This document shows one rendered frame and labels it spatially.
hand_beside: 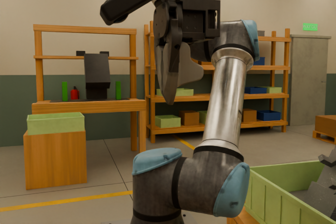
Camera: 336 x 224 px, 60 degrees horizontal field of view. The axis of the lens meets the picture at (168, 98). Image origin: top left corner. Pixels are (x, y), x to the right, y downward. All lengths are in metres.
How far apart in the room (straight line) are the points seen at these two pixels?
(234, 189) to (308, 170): 0.77
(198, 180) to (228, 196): 0.07
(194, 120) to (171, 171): 5.04
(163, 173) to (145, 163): 0.04
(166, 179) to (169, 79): 0.30
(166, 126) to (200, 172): 4.84
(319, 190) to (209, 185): 0.63
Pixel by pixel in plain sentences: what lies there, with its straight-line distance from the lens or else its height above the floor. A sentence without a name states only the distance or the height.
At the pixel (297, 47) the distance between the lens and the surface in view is 7.56.
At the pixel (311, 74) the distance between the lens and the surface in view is 7.86.
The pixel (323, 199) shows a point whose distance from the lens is 1.16.
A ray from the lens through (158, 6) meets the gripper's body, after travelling 0.45.
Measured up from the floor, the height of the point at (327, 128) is 0.26.
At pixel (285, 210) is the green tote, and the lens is 1.02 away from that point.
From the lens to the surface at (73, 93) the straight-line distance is 5.51.
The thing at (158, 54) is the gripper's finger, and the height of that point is 1.35.
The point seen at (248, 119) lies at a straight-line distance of 6.27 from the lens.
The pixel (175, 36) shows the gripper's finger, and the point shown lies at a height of 1.38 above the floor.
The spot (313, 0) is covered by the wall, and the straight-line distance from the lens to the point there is 8.07.
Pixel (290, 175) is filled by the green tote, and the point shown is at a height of 0.91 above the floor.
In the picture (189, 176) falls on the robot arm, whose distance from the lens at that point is 0.64.
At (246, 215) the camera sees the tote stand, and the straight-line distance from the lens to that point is 1.21.
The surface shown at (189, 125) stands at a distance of 5.66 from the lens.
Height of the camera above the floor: 1.33
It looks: 5 degrees down
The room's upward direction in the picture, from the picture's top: straight up
